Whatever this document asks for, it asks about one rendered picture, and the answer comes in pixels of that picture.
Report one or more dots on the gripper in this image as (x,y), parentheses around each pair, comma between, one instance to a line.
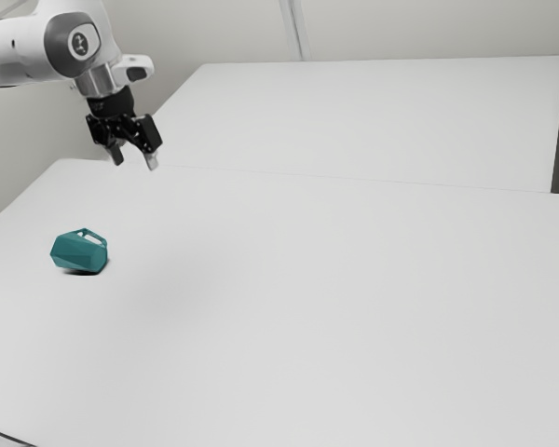
(113,114)

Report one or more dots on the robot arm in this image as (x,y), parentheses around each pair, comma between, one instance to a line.
(23,44)

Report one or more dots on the teal faceted mug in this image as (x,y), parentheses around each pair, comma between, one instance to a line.
(78,253)

